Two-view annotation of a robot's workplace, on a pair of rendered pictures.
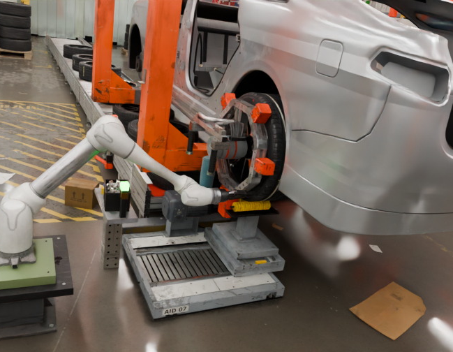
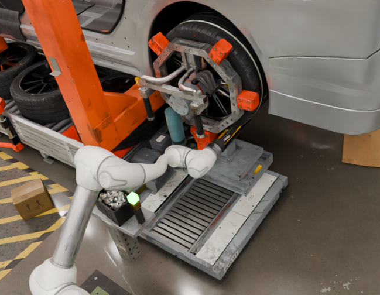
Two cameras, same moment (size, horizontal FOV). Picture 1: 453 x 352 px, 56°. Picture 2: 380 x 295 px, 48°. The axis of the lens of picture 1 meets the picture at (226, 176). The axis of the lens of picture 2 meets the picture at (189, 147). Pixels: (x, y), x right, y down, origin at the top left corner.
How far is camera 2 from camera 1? 1.06 m
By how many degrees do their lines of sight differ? 25
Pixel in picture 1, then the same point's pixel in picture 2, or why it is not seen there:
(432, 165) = not seen: outside the picture
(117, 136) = (127, 174)
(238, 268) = (246, 188)
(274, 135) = (243, 65)
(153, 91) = (78, 78)
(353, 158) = (367, 74)
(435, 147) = not seen: outside the picture
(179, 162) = (130, 123)
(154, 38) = (51, 22)
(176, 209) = not seen: hidden behind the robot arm
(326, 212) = (345, 124)
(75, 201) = (33, 211)
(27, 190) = (58, 271)
